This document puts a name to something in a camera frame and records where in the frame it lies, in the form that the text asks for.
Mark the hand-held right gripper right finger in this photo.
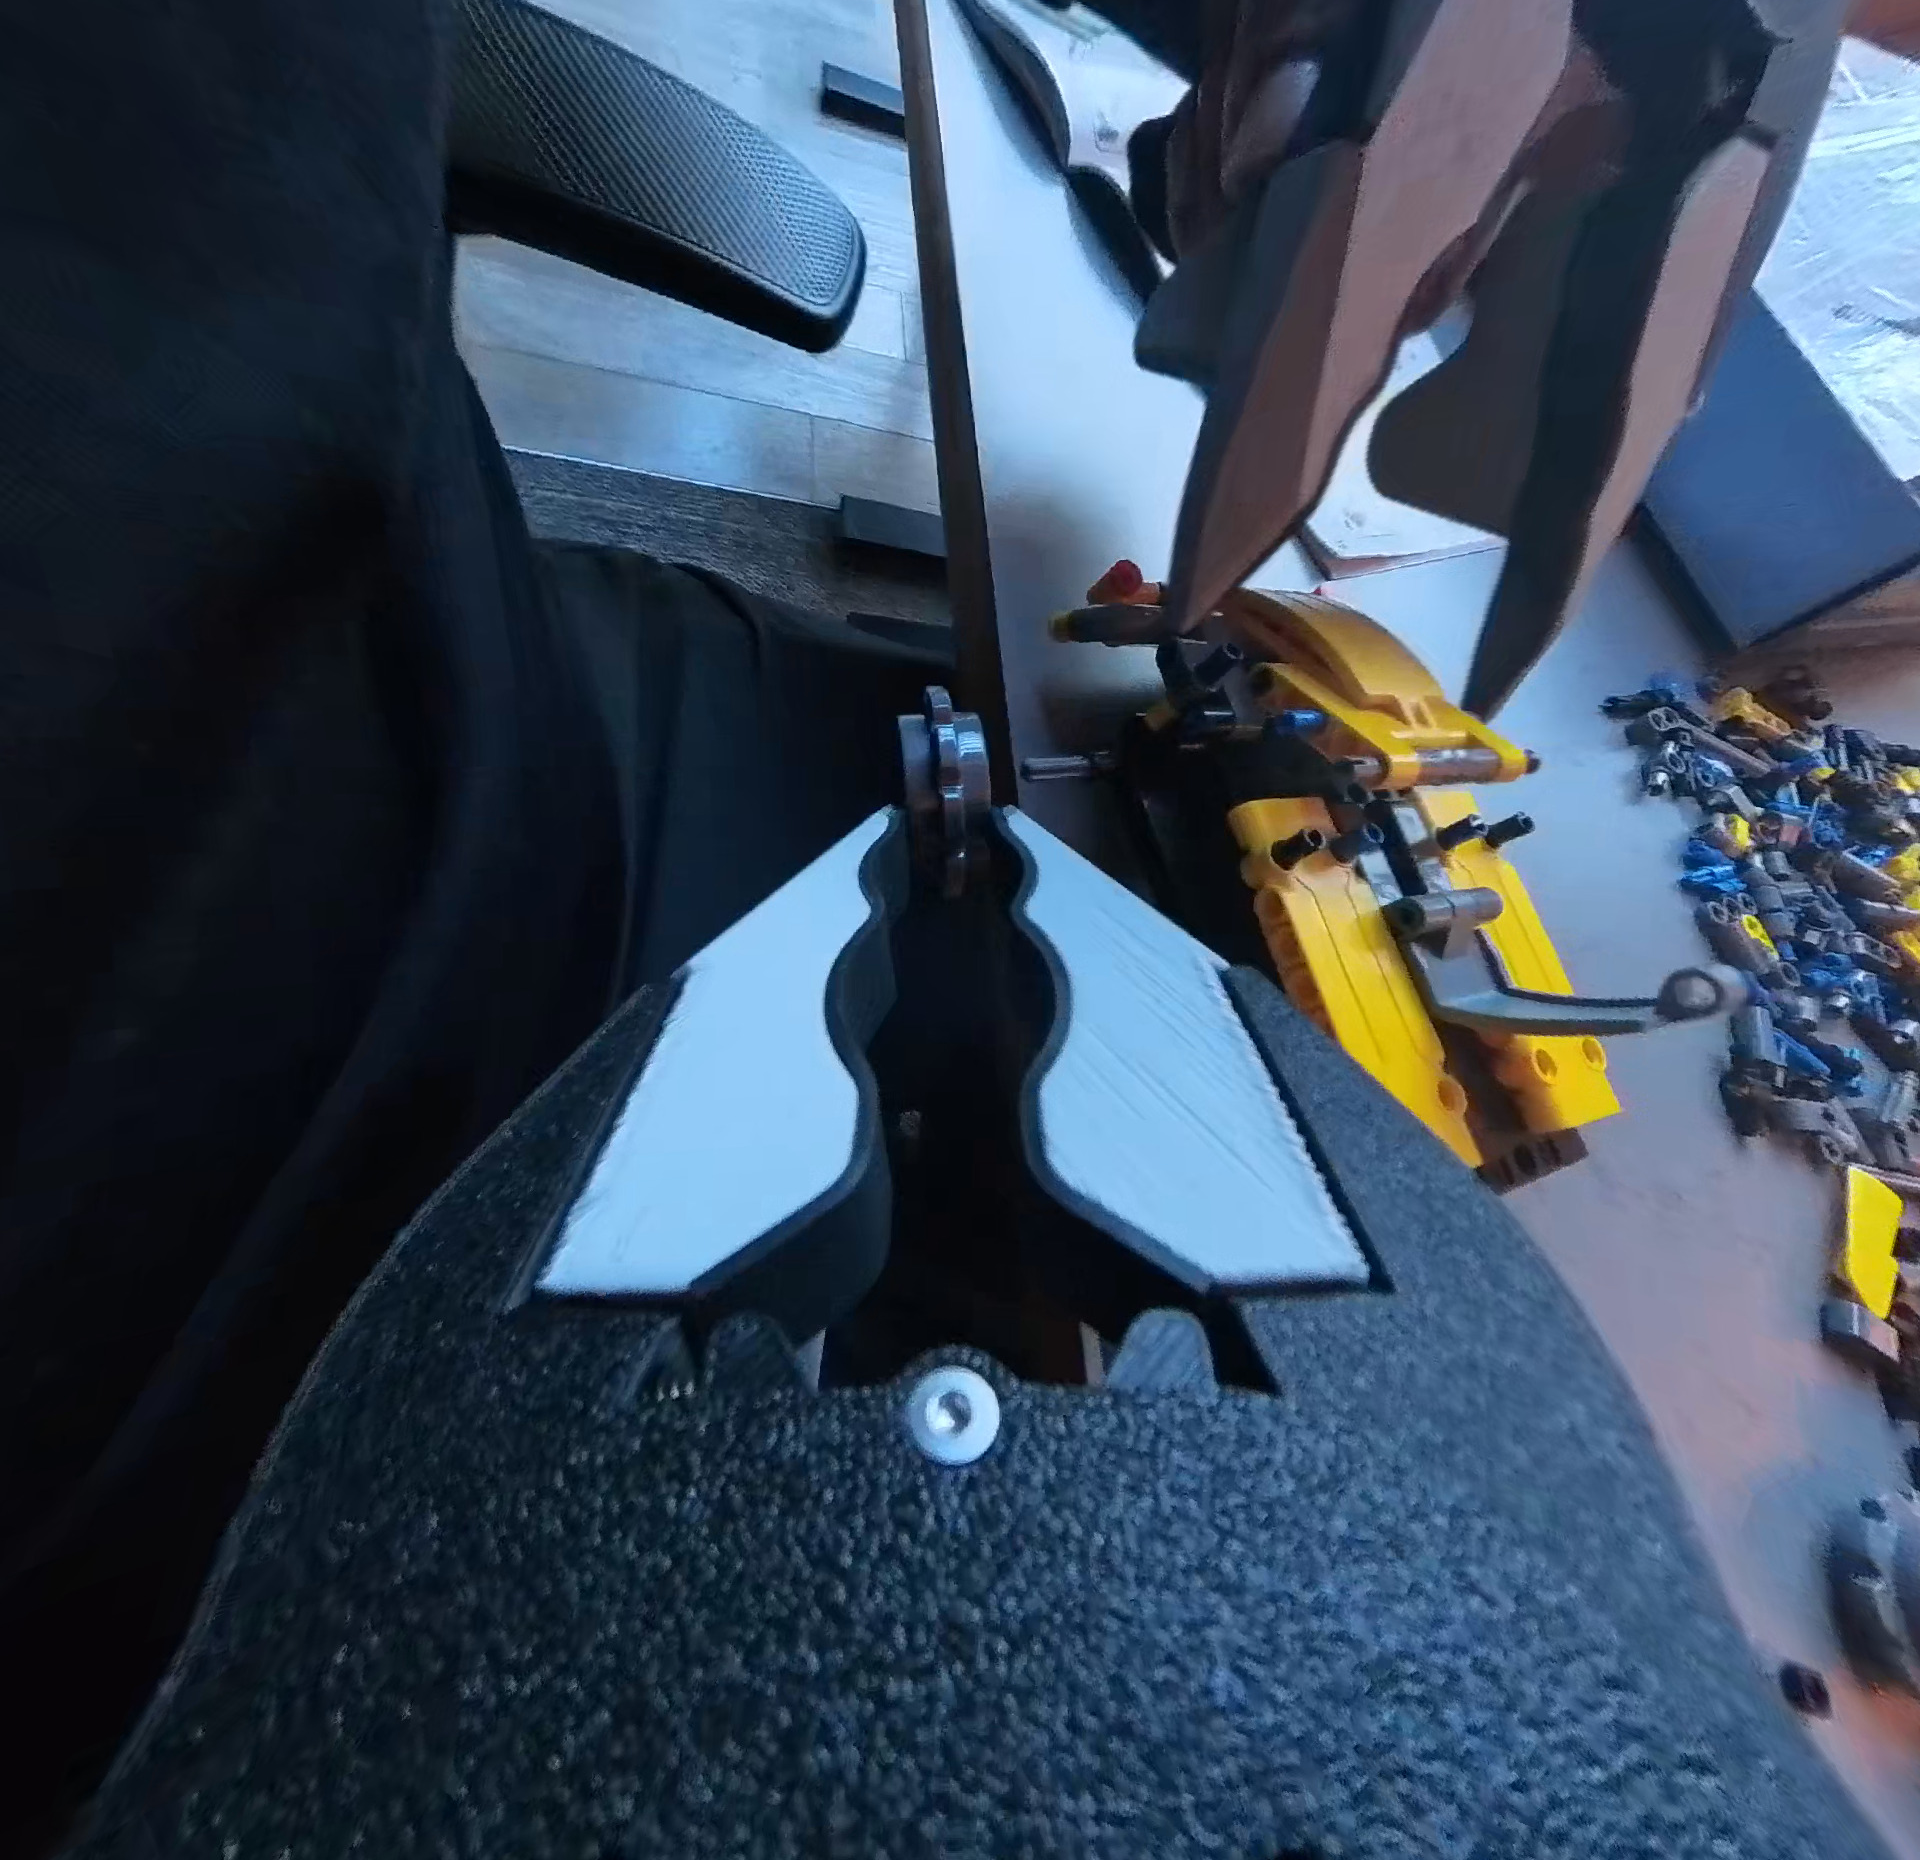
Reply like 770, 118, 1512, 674
992, 804, 1374, 1360

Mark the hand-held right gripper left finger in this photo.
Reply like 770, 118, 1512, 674
531, 804, 917, 1353

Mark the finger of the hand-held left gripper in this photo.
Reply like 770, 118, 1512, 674
1134, 0, 1614, 636
1368, 126, 1801, 722

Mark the yellow toy vehicle model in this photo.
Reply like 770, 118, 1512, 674
1019, 559, 1741, 1195

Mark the grey toothed wheel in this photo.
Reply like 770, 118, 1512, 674
1822, 1497, 1920, 1700
896, 684, 992, 903

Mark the grey desk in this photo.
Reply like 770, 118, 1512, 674
883, 0, 1920, 1819

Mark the person's left hand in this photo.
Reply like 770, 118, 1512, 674
1157, 0, 1416, 260

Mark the blue cardboard kit box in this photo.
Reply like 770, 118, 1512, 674
1633, 292, 1920, 654

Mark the clear plastic bag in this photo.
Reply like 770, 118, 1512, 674
1753, 31, 1920, 469

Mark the white instruction booklet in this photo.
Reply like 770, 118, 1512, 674
1296, 345, 1509, 584

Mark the pile of small building pieces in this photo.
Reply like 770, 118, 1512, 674
1602, 666, 1920, 1143

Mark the person's dark clothing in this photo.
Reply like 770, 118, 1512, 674
0, 0, 961, 1860

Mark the yellow curved panel piece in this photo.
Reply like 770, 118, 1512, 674
1830, 1165, 1908, 1322

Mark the black office chair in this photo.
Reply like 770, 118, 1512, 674
449, 0, 869, 354

